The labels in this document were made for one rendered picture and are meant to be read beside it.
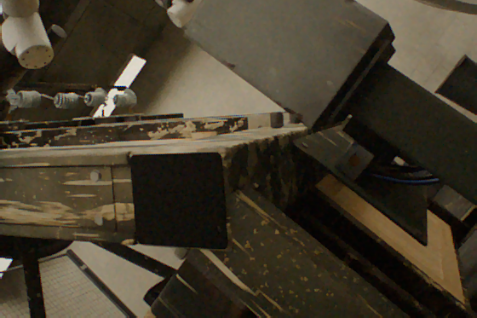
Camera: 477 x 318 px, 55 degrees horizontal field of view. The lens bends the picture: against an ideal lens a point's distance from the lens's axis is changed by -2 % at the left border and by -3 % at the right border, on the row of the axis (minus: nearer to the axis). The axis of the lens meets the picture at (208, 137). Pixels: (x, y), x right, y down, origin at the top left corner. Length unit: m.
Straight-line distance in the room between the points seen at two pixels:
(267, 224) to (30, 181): 0.32
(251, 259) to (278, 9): 0.25
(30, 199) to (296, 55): 0.39
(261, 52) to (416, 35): 6.13
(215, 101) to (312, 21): 6.30
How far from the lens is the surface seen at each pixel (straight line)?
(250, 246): 0.49
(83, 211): 0.59
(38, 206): 0.64
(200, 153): 0.48
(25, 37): 0.93
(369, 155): 0.72
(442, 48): 6.56
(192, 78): 6.91
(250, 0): 0.47
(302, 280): 0.48
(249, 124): 1.25
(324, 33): 0.45
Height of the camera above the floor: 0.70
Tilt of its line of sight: 17 degrees up
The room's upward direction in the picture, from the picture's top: 51 degrees counter-clockwise
